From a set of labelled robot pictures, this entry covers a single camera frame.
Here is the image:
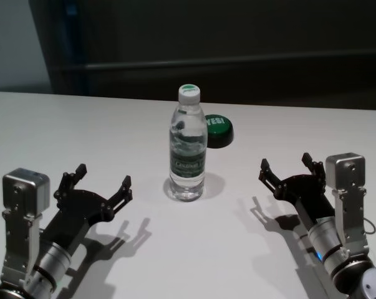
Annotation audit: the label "clear plastic water bottle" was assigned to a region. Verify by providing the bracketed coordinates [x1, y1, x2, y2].
[168, 83, 207, 202]

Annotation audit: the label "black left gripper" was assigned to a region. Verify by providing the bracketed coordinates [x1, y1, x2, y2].
[39, 163, 134, 249]

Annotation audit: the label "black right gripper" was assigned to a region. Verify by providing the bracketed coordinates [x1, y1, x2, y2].
[258, 152, 335, 230]

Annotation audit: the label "dark grey partition panel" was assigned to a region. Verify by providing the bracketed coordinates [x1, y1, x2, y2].
[28, 0, 376, 110]

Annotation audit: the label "green YES push button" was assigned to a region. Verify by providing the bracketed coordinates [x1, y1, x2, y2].
[204, 114, 234, 149]

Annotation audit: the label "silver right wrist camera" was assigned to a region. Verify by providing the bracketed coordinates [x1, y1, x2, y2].
[325, 152, 370, 250]

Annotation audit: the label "grey horizontal rail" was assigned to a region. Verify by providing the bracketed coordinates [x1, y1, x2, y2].
[84, 57, 376, 70]

